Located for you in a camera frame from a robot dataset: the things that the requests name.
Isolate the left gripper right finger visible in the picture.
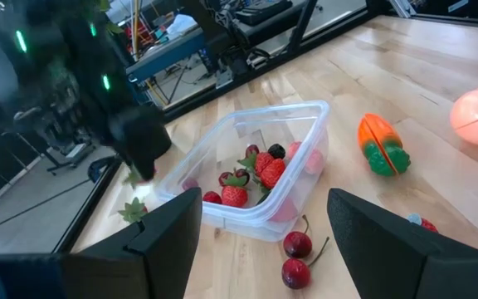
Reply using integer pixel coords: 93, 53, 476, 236
326, 188, 478, 299

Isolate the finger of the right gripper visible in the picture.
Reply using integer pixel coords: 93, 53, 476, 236
130, 155, 157, 183

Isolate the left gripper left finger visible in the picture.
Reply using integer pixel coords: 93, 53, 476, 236
0, 186, 204, 299

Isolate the orange green toy carrot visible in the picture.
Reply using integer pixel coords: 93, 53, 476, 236
357, 112, 412, 178

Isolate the pale pink toy berry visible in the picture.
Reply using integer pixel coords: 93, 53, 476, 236
285, 140, 303, 161
304, 148, 325, 175

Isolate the dark round floor object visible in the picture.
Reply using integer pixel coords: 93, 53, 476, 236
87, 155, 118, 184

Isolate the small red blue toy piece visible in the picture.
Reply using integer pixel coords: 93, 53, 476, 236
406, 212, 439, 233

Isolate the blue-edged work table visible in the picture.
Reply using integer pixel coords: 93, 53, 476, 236
125, 27, 209, 84

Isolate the dark toy blackberry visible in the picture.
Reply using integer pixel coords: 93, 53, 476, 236
266, 143, 286, 160

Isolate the clear plastic container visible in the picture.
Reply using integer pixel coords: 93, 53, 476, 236
154, 99, 331, 243

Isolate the black rolling desk frame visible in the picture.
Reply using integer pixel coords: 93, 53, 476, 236
14, 105, 99, 174

